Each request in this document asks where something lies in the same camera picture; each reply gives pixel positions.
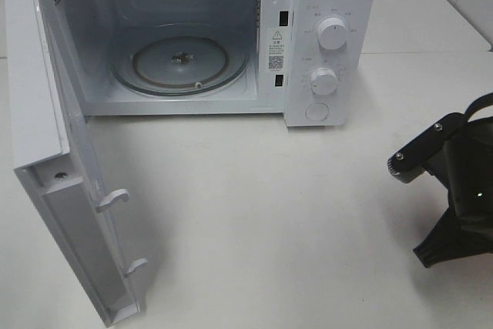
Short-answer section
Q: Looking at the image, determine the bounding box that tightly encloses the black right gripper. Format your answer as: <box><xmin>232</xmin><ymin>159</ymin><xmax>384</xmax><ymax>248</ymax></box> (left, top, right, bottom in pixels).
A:
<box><xmin>413</xmin><ymin>119</ymin><xmax>492</xmax><ymax>268</ymax></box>

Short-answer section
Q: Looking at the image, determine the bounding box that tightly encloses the round white door button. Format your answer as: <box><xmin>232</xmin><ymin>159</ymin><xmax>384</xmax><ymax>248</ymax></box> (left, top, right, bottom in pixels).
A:
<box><xmin>305</xmin><ymin>102</ymin><xmax>329</xmax><ymax>122</ymax></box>

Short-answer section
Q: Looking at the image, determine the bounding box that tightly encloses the white microwave knob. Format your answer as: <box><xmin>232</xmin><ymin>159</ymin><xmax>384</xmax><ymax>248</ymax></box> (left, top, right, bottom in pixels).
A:
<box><xmin>315</xmin><ymin>15</ymin><xmax>349</xmax><ymax>51</ymax></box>
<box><xmin>310</xmin><ymin>68</ymin><xmax>339</xmax><ymax>96</ymax></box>

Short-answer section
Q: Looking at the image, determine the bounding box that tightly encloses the white microwave door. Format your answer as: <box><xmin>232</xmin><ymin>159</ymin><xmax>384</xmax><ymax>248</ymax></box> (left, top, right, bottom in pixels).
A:
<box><xmin>5</xmin><ymin>0</ymin><xmax>147</xmax><ymax>326</ymax></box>

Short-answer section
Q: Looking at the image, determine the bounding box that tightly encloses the white microwave oven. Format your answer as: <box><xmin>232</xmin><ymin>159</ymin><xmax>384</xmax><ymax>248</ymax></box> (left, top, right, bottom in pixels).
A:
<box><xmin>55</xmin><ymin>0</ymin><xmax>373</xmax><ymax>126</ymax></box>

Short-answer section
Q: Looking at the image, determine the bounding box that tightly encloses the glass microwave turntable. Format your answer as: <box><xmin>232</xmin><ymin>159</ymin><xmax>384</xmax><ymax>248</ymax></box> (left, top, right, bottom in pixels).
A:
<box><xmin>109</xmin><ymin>23</ymin><xmax>255</xmax><ymax>97</ymax></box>

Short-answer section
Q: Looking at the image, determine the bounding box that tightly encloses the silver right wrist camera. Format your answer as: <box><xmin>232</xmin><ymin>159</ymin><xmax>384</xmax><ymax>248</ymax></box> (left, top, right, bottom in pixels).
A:
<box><xmin>387</xmin><ymin>112</ymin><xmax>464</xmax><ymax>188</ymax></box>

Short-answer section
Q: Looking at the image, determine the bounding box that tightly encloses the black camera cable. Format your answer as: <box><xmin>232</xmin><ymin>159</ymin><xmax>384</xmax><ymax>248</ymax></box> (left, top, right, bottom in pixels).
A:
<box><xmin>464</xmin><ymin>92</ymin><xmax>493</xmax><ymax>122</ymax></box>

